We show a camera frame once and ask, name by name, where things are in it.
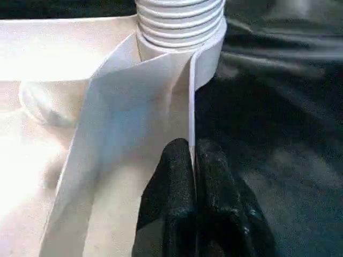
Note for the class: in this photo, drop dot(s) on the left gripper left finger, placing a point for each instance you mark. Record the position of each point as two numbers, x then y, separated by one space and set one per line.
169 209

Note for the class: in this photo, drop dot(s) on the white plastic table top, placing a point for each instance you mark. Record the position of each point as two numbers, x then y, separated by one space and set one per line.
80 118

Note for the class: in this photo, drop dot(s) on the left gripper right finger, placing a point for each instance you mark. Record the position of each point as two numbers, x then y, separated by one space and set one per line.
228 214

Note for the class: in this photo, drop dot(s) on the white plastic table leg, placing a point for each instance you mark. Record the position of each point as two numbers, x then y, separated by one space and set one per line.
179 21

